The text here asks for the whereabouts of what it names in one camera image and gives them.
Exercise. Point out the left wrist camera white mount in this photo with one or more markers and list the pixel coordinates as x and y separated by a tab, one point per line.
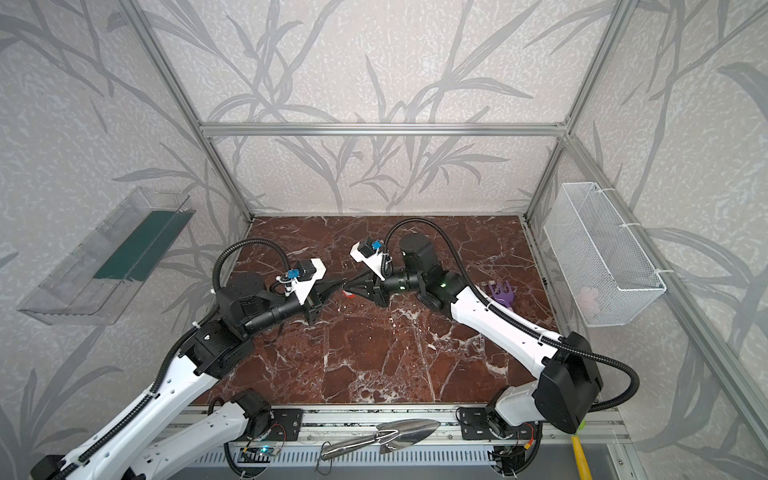
301	278

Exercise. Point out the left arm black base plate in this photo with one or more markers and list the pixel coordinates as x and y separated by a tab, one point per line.
285	425

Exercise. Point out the white wire mesh basket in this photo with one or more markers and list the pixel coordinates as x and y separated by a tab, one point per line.
595	247

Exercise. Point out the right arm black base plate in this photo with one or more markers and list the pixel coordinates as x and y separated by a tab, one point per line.
473	423

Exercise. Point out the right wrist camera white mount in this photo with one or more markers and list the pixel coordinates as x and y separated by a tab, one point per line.
371	253

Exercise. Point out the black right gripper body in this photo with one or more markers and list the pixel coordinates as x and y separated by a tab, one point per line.
381	287

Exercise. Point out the pink object in basket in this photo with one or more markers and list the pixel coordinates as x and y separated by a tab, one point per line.
588	302

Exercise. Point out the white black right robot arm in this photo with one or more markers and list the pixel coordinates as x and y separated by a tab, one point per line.
566	382

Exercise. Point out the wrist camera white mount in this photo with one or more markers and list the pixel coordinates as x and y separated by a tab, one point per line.
301	278
371	253

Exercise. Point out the purple pink toy rake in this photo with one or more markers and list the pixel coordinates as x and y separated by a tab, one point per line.
502	292

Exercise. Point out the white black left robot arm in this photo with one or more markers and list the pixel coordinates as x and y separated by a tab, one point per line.
128	447

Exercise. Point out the green sponge pad in bin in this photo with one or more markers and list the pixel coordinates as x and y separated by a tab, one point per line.
143	249

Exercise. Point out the silver metal garden trowel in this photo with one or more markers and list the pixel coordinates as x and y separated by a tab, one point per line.
389	437

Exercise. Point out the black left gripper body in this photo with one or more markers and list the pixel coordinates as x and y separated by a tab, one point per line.
311	297

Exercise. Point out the clear plastic wall bin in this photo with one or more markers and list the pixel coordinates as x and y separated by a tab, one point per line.
95	283

